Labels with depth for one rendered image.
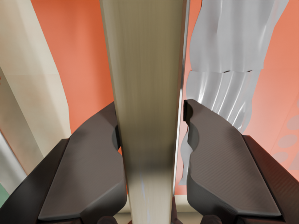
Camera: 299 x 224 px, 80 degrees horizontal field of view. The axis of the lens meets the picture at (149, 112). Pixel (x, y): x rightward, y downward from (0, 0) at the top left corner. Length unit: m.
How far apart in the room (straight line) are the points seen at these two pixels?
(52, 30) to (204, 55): 0.14
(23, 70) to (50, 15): 0.06
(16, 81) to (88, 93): 0.07
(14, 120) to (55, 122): 0.04
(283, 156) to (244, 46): 0.17
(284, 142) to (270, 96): 0.08
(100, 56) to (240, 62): 0.13
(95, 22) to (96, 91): 0.07
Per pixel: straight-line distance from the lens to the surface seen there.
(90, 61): 0.19
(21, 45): 0.21
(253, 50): 0.20
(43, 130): 0.25
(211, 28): 0.18
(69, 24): 0.19
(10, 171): 0.27
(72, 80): 0.20
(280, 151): 0.30
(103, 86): 0.19
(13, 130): 0.24
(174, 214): 0.25
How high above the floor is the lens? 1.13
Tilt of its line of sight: 58 degrees down
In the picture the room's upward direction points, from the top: 180 degrees clockwise
